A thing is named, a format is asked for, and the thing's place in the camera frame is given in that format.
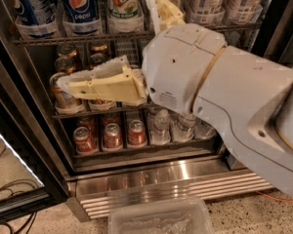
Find front right red can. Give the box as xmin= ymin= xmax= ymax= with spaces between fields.
xmin=128 ymin=120 xmax=146 ymax=146

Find left water bottle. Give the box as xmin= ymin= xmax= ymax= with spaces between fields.
xmin=151 ymin=109 xmax=170 ymax=145

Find left 7up can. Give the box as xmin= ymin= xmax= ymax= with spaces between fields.
xmin=107 ymin=0 xmax=139 ymax=19

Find open glass fridge door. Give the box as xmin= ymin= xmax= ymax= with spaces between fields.
xmin=0 ymin=85 xmax=68 ymax=224

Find black floor cables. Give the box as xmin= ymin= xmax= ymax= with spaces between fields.
xmin=0 ymin=212 xmax=38 ymax=234

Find stainless steel fridge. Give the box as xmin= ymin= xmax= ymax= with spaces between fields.
xmin=0 ymin=0 xmax=293 ymax=221

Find blue pepsi can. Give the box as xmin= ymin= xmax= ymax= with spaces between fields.
xmin=11 ymin=0 xmax=54 ymax=26
xmin=62 ymin=0 xmax=98 ymax=23

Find front left gold can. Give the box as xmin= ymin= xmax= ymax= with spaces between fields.
xmin=49 ymin=72 xmax=81 ymax=109

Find water bottle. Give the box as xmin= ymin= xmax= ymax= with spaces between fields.
xmin=194 ymin=120 xmax=216 ymax=139
xmin=151 ymin=109 xmax=170 ymax=145
xmin=173 ymin=114 xmax=196 ymax=142

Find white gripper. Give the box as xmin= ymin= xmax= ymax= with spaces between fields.
xmin=57 ymin=0 xmax=227 ymax=114

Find gold can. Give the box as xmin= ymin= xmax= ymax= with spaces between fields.
xmin=89 ymin=99 xmax=113 ymax=104
xmin=49 ymin=72 xmax=81 ymax=109

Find clear plastic bin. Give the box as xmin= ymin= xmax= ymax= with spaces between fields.
xmin=107 ymin=198 xmax=215 ymax=234

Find front left red can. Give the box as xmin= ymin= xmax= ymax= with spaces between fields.
xmin=73 ymin=127 xmax=97 ymax=153

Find front middle gold can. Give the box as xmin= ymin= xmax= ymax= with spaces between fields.
xmin=89 ymin=99 xmax=113 ymax=104

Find right water bottle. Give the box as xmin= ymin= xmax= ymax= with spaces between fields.
xmin=194 ymin=120 xmax=216 ymax=139

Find middle water bottle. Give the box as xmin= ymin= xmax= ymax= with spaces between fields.
xmin=173 ymin=114 xmax=196 ymax=142

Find orange cable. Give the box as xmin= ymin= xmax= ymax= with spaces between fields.
xmin=255 ymin=190 xmax=293 ymax=204

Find front middle red can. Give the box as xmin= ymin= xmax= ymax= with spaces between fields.
xmin=104 ymin=123 xmax=122 ymax=148

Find red can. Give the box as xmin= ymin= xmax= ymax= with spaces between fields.
xmin=128 ymin=120 xmax=146 ymax=146
xmin=104 ymin=123 xmax=122 ymax=148
xmin=73 ymin=127 xmax=97 ymax=153

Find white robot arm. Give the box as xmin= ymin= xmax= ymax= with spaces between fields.
xmin=57 ymin=0 xmax=293 ymax=196

